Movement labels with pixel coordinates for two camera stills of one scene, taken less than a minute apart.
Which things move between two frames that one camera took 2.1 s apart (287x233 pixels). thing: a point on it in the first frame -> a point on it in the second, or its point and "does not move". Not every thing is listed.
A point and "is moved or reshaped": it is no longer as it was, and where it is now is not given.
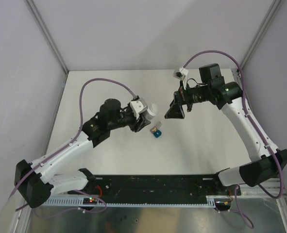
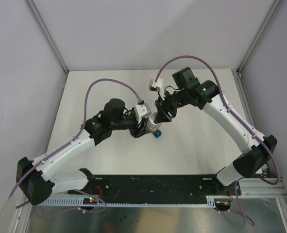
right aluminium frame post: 273,8 does not move
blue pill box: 158,133 does not move
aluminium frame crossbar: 272,187 does not move
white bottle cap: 154,108 is moved or reshaped
